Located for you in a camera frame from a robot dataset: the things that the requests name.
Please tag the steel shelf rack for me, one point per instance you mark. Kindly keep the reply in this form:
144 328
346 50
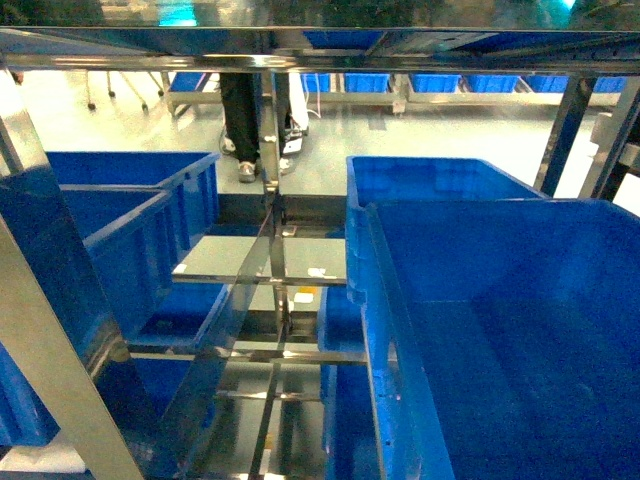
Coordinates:
56 323

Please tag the blue crate rear right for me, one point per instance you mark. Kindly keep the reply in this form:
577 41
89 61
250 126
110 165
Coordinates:
381 178

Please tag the blue crate upper shelf right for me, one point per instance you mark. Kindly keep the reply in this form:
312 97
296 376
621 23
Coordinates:
503 338

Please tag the blue crate upper shelf left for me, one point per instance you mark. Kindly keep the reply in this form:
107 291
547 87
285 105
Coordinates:
96 252

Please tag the blue crate shelf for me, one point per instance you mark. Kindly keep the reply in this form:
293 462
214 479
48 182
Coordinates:
503 338
96 252

